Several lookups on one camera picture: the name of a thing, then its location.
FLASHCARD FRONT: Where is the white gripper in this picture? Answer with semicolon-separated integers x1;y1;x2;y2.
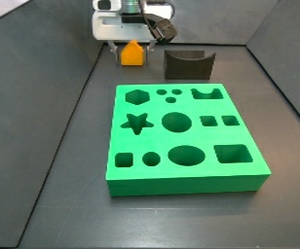
93;0;175;63

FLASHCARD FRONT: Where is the orange three prong object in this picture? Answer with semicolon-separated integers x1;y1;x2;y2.
123;40;144;66

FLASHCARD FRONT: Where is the black curved fixture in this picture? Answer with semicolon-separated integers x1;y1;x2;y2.
165;50;217;80

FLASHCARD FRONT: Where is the green shape sorter block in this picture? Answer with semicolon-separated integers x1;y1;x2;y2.
107;84;272;196

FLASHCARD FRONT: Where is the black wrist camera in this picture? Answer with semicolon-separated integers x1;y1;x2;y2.
151;18;177;45

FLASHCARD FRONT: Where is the black camera cable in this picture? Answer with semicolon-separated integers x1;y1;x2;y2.
137;0;176;37

